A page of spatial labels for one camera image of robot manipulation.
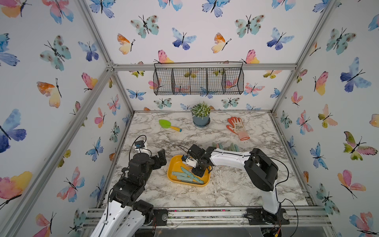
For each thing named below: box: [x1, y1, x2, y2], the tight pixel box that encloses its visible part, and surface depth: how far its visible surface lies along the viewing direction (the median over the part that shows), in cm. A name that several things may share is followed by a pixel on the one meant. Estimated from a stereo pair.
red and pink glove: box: [226, 116, 250, 141], surface depth 111 cm
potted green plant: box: [191, 100, 211, 128], surface depth 103 cm
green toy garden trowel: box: [158, 119, 183, 133], surface depth 113 cm
